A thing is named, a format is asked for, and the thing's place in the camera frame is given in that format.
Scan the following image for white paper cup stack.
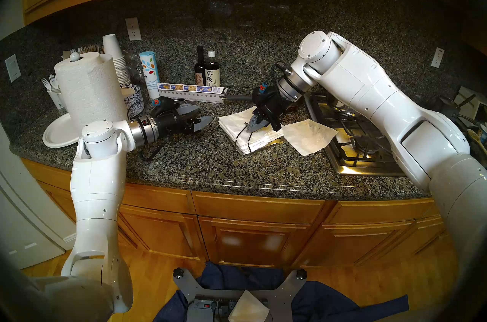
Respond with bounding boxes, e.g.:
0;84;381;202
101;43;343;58
102;34;132;86

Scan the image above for white light switch plate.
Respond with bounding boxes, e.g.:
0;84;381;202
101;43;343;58
5;54;22;83

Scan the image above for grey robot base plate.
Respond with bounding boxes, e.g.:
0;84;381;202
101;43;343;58
173;268;308;322

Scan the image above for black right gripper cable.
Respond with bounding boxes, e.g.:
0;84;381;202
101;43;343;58
271;62;290;91

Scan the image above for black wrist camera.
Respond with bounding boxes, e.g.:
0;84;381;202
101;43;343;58
252;83;274;103
151;97;178;116

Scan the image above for dark glass wine bottle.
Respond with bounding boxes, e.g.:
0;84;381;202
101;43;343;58
194;45;206;86

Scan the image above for white rectangular board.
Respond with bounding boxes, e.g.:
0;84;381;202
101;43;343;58
455;86;487;118

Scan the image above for long white blue wrap box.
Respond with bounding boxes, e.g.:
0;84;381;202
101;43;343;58
158;83;228;104

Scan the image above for white paper plate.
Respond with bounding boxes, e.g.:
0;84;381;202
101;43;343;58
42;113;82;149

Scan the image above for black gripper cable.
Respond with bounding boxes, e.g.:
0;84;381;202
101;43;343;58
138;135;170;162
271;62;290;91

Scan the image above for soy sauce bottle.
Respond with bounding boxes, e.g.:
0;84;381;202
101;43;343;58
204;50;221;87

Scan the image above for grey power box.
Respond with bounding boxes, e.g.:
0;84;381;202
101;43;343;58
186;298;215;322

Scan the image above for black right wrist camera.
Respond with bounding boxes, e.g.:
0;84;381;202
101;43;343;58
252;83;274;103

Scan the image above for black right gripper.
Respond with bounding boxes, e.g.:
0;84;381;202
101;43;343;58
247;95;291;133

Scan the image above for patterned ceramic spoon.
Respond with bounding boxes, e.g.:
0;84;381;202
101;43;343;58
468;129;487;158

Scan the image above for dark blue cloth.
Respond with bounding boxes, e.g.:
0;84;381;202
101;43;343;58
152;261;409;322

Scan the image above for white cup with forks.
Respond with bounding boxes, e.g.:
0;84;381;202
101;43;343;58
48;88;65;109

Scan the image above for leaf print cylindrical canister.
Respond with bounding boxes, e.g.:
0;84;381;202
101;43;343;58
139;51;161;99

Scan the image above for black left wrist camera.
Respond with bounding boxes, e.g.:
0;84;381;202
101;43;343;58
151;97;178;116

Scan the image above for white door panel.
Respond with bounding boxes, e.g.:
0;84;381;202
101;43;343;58
0;123;76;268

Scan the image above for white tissue sheet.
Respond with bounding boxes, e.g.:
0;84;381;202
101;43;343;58
228;290;270;322

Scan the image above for white paper towel roll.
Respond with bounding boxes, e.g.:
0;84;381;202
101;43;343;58
54;52;128;131

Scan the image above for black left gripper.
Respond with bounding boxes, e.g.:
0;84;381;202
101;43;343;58
154;104;213;137

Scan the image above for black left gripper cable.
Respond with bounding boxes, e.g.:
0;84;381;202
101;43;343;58
138;135;170;162

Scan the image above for white napkin stack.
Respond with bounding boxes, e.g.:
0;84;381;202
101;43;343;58
218;107;285;155

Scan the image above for wooden lower cabinets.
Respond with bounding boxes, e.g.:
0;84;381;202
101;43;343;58
21;157;457;268

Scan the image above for metal wire napkin holder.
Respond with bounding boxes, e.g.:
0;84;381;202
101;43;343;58
234;121;286;156

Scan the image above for stainless gas cooktop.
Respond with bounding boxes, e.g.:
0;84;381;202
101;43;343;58
304;92;419;177

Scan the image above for dark frying pan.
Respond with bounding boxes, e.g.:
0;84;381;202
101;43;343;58
220;91;305;112

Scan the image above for blue patterned paper bowl stack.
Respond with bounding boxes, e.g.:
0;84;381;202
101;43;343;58
121;84;145;118

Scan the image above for single white napkin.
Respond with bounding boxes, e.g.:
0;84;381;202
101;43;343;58
282;119;339;157

